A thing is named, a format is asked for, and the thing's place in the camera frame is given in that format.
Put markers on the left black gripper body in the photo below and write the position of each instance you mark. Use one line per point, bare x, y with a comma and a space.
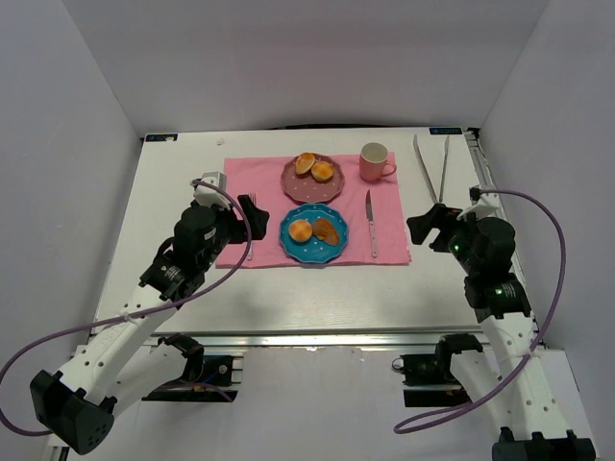
244, 222

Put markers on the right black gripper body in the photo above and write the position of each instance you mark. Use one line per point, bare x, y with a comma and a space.
436, 229

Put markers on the metal tongs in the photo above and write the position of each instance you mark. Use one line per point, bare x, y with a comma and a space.
436, 196

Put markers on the round scored bread roll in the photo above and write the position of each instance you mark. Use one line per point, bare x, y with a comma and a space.
300, 230

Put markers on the brown bread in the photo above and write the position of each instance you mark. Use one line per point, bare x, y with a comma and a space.
324, 230

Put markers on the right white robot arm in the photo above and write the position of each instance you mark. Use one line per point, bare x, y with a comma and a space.
516, 397

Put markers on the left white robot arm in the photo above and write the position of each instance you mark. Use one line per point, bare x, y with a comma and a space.
80, 401

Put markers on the top-left bread roll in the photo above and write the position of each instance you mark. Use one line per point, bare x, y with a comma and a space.
304, 163

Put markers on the right bread roll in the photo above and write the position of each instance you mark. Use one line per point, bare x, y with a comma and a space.
322, 171

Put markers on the blue dotted plate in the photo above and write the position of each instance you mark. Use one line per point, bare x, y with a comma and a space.
314, 250

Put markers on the pink dotted plate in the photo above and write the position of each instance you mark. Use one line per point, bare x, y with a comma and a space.
305, 189

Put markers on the pink placemat cloth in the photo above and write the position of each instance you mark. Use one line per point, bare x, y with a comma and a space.
263, 176

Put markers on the pink mug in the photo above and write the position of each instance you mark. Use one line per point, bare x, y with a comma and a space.
374, 162

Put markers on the right blue label sticker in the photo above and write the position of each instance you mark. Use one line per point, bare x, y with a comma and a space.
445, 131

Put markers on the blue label sticker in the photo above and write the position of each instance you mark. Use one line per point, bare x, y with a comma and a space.
445, 131
161, 137

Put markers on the left blue label sticker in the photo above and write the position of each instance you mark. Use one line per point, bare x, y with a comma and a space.
161, 137

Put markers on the silver fork pink handle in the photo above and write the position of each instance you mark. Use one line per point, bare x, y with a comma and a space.
250, 249

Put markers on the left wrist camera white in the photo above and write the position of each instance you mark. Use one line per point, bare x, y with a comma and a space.
206, 190

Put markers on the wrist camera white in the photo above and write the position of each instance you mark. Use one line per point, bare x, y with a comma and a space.
483, 204
206, 190

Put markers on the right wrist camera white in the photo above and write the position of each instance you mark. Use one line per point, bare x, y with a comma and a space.
483, 204

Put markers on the silver knife pink handle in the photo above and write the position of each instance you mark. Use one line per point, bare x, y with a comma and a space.
370, 219

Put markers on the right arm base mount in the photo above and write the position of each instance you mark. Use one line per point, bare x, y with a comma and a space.
428, 379

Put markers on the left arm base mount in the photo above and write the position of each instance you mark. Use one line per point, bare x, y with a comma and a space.
207, 377

